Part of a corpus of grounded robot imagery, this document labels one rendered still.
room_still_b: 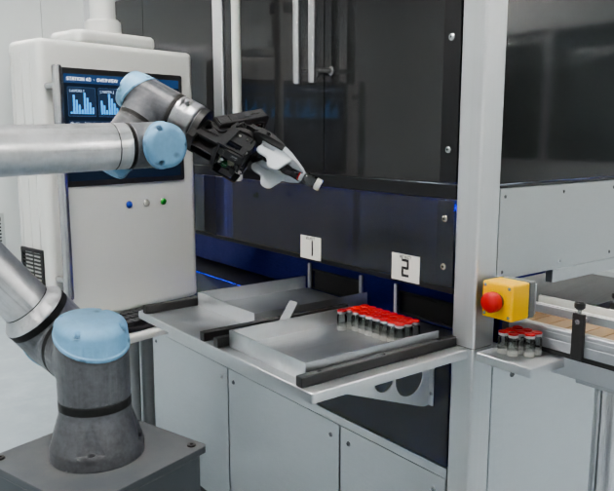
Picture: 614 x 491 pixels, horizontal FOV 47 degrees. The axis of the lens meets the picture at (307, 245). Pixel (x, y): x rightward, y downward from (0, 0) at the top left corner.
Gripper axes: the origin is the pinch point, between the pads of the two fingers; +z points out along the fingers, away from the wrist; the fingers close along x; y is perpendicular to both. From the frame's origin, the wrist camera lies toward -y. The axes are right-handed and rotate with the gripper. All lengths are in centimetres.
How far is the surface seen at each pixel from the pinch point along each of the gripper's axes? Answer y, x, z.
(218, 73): -68, -42, -45
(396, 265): -16.0, -25.0, 25.8
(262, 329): 9.2, -35.9, 7.3
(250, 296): -17, -63, -2
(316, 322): -1.5, -38.6, 16.5
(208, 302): -4, -56, -9
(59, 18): -365, -303, -313
